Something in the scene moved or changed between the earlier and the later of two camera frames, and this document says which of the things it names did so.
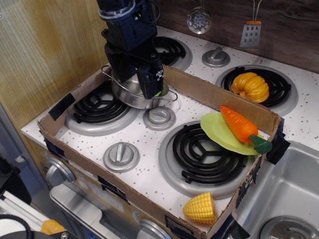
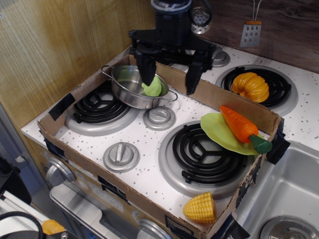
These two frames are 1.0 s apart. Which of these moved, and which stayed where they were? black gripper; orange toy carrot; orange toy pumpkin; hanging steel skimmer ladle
Moved: black gripper
Stayed: orange toy carrot; orange toy pumpkin; hanging steel skimmer ladle
